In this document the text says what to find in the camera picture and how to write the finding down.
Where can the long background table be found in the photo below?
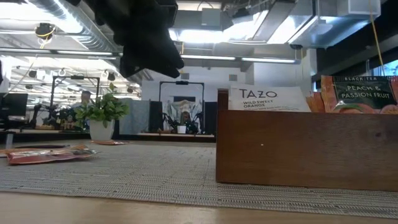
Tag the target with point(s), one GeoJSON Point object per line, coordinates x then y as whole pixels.
{"type": "Point", "coordinates": [46, 136]}

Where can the person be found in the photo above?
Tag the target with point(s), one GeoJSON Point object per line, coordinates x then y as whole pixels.
{"type": "Point", "coordinates": [85, 97]}
{"type": "Point", "coordinates": [185, 118]}

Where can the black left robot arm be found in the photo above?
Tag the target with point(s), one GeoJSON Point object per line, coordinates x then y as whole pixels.
{"type": "Point", "coordinates": [124, 7]}

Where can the black background monitor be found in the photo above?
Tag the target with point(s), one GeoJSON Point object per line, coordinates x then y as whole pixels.
{"type": "Point", "coordinates": [14, 104]}

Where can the grey ceiling junction box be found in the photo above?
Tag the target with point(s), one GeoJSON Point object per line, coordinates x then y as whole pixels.
{"type": "Point", "coordinates": [211, 17]}

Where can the white Tazo orange tea packet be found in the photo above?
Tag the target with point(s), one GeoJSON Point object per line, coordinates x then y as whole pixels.
{"type": "Point", "coordinates": [267, 102]}

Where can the window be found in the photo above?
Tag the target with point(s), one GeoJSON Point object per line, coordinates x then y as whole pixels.
{"type": "Point", "coordinates": [391, 68]}

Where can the silver table leg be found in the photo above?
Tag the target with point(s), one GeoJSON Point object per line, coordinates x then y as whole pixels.
{"type": "Point", "coordinates": [9, 140]}

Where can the wooden three-compartment box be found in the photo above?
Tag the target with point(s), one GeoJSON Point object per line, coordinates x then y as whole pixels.
{"type": "Point", "coordinates": [295, 149]}

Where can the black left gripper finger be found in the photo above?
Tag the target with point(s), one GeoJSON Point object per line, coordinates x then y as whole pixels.
{"type": "Point", "coordinates": [168, 60]}
{"type": "Point", "coordinates": [135, 59]}

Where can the black station frame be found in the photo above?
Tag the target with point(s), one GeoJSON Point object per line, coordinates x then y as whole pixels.
{"type": "Point", "coordinates": [74, 77]}
{"type": "Point", "coordinates": [182, 82]}

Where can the small white plant pot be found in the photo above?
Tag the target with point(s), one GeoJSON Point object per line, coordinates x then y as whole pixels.
{"type": "Point", "coordinates": [181, 129]}

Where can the black background robot arms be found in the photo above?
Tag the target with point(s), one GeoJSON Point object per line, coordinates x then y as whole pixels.
{"type": "Point", "coordinates": [56, 119]}

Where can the grey partition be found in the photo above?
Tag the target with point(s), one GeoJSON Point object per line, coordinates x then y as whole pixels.
{"type": "Point", "coordinates": [135, 116]}

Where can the black ceiling spotlight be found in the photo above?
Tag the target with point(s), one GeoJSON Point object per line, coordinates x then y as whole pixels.
{"type": "Point", "coordinates": [32, 74]}
{"type": "Point", "coordinates": [111, 76]}

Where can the small red tea packet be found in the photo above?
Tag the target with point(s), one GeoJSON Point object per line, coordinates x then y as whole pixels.
{"type": "Point", "coordinates": [109, 142]}

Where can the pale teal drape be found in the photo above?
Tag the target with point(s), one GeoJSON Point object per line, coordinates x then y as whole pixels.
{"type": "Point", "coordinates": [174, 107]}

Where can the dark purple blackcurrant tea packet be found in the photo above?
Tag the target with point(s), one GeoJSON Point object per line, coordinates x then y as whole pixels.
{"type": "Point", "coordinates": [40, 146]}

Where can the grey woven placemat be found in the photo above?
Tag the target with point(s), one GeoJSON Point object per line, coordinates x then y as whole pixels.
{"type": "Point", "coordinates": [140, 180]}

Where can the black panel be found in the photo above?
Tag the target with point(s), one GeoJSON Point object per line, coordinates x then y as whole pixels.
{"type": "Point", "coordinates": [155, 115]}
{"type": "Point", "coordinates": [211, 118]}

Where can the green plant in white pot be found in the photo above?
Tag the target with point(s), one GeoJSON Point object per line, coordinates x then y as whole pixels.
{"type": "Point", "coordinates": [101, 130]}

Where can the linear ceiling light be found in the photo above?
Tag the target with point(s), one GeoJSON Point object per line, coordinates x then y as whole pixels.
{"type": "Point", "coordinates": [217, 58]}
{"type": "Point", "coordinates": [84, 53]}

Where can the rectangular silver ventilation duct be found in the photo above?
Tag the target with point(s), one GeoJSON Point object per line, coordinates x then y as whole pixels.
{"type": "Point", "coordinates": [311, 28]}

